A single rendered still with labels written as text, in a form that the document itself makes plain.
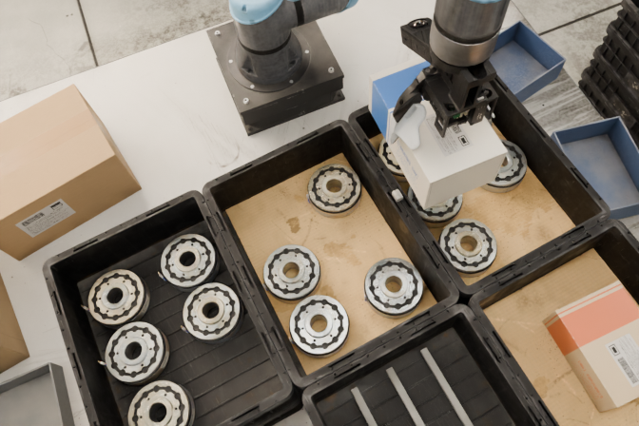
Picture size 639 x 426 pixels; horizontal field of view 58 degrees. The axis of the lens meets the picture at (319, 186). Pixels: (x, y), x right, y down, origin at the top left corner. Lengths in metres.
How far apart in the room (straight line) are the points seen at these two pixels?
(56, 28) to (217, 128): 1.53
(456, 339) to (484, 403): 0.11
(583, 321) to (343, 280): 0.40
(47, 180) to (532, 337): 0.96
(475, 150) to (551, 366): 0.42
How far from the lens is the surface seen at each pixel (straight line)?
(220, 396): 1.05
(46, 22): 2.86
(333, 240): 1.08
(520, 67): 1.49
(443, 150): 0.82
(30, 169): 1.30
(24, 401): 1.31
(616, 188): 1.38
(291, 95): 1.29
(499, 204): 1.14
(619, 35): 1.93
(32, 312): 1.36
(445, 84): 0.75
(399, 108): 0.79
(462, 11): 0.62
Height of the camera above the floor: 1.84
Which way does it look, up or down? 64 degrees down
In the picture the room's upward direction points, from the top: 9 degrees counter-clockwise
